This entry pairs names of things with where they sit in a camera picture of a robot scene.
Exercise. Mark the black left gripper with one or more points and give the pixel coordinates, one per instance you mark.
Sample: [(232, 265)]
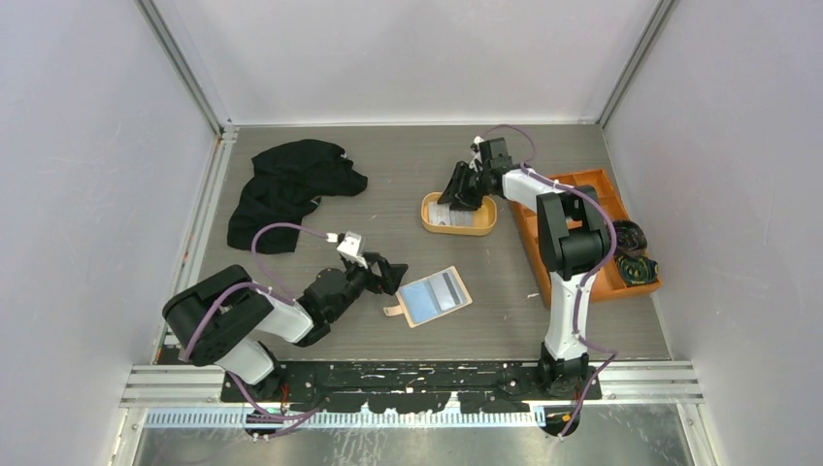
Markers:
[(390, 273)]

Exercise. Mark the orange compartment tray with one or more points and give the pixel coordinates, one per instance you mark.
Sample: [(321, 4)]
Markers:
[(564, 236)]

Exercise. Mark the yellow oval tray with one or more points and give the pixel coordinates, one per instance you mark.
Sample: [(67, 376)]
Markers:
[(485, 218)]

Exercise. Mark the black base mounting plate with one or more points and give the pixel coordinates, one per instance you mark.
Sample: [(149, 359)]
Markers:
[(407, 387)]

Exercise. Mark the credit card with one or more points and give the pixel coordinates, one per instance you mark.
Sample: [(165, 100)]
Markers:
[(444, 215)]

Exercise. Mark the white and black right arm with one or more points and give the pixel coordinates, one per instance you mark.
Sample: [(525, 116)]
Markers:
[(564, 354)]

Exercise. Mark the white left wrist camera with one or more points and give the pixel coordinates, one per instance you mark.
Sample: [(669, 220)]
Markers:
[(349, 247)]

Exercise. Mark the aluminium front rail frame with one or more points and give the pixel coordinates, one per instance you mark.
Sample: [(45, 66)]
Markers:
[(176, 397)]

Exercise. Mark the black cloth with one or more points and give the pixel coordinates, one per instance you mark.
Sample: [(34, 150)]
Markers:
[(288, 183)]

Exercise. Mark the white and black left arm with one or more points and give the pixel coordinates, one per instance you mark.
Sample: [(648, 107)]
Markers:
[(214, 319)]

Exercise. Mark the green patterned rolled tie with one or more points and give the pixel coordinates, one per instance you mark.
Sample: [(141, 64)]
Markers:
[(637, 270)]

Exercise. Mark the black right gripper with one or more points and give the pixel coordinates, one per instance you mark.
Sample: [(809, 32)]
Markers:
[(455, 192)]

